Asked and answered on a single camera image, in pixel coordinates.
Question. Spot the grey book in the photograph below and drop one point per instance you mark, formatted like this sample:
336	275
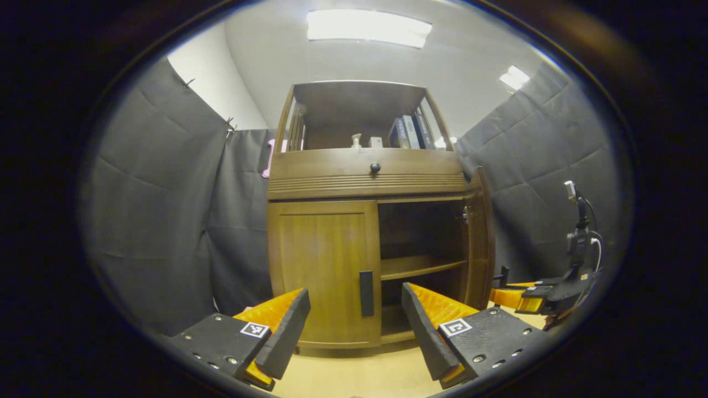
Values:
411	132

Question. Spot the black backdrop cloth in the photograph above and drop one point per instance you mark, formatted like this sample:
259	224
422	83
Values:
160	199

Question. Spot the wooden shoe cabinet door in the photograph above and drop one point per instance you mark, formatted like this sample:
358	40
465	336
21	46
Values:
480	243
321	265

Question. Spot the large rectangular ceiling light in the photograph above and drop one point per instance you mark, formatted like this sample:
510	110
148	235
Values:
368	27

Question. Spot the small white box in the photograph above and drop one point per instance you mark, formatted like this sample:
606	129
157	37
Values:
375	142

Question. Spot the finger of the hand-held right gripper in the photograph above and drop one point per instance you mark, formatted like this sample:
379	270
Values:
506	297
530	304

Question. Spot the wooden double-door shoe cabinet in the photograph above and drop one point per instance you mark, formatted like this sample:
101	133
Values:
321	171

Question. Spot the wooden cabinet inner shelf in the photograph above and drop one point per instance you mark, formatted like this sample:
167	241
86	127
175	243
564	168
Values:
409	266

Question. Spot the dark blue book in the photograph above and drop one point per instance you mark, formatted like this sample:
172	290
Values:
423	130
398	134

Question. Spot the black round drawer knob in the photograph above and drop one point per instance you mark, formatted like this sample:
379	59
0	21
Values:
375	167

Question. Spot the small ceiling light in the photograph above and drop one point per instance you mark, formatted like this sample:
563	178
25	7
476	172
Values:
514	77

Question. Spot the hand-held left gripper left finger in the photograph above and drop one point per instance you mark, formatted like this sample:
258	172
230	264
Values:
287	331

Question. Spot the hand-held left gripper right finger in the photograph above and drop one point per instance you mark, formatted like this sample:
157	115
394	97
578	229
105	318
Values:
421	331

